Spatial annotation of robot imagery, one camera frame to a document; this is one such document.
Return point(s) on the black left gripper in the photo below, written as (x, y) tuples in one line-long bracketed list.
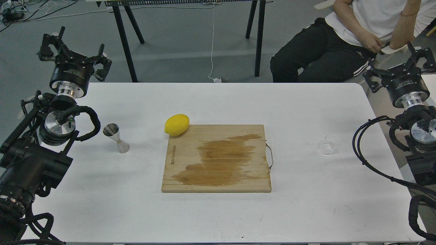
[(72, 75)]

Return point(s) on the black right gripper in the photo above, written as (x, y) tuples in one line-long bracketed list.
[(405, 85)]

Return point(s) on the steel jigger measuring cup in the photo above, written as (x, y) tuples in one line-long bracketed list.
[(112, 131)]

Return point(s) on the clear glass cup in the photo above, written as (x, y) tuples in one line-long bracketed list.
[(329, 144)]

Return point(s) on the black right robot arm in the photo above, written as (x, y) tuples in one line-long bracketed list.
[(412, 131)]

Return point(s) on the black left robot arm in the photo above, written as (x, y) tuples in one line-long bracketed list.
[(35, 154)]

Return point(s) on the seated person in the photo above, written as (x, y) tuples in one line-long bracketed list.
[(339, 46)]

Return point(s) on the black-legged background table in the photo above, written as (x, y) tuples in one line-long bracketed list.
[(189, 42)]

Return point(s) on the yellow lemon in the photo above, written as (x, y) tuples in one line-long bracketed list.
[(177, 124)]

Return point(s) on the wooden cutting board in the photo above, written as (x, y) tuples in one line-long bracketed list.
[(217, 159)]

